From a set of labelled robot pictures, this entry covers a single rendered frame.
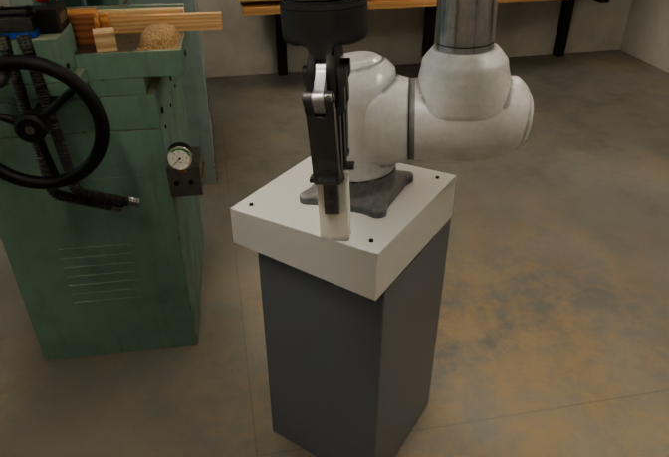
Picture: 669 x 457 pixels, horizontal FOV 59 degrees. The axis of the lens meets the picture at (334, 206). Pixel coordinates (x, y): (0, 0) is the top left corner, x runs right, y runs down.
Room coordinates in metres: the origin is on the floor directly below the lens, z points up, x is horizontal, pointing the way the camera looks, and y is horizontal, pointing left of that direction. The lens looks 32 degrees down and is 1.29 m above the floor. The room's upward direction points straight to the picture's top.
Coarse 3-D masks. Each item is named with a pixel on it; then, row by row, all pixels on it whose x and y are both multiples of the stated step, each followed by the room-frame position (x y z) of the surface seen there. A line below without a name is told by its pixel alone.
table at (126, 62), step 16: (80, 48) 1.32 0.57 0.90; (128, 48) 1.32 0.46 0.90; (80, 64) 1.28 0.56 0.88; (96, 64) 1.28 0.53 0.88; (112, 64) 1.29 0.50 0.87; (128, 64) 1.29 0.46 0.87; (144, 64) 1.30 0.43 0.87; (160, 64) 1.30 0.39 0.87; (176, 64) 1.31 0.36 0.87; (0, 96) 1.16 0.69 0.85; (32, 96) 1.17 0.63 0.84
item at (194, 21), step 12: (192, 12) 1.48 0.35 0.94; (204, 12) 1.48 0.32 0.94; (216, 12) 1.48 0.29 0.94; (120, 24) 1.44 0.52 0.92; (132, 24) 1.44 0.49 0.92; (144, 24) 1.45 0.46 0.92; (180, 24) 1.46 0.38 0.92; (192, 24) 1.47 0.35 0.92; (204, 24) 1.47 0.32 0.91; (216, 24) 1.47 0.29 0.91
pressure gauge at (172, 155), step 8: (176, 144) 1.25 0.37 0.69; (184, 144) 1.26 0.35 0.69; (168, 152) 1.24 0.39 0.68; (176, 152) 1.24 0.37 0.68; (184, 152) 1.25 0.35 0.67; (192, 152) 1.26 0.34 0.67; (168, 160) 1.24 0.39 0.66; (176, 160) 1.24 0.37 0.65; (184, 160) 1.24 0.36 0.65; (192, 160) 1.25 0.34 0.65; (176, 168) 1.24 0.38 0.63; (184, 168) 1.24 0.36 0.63
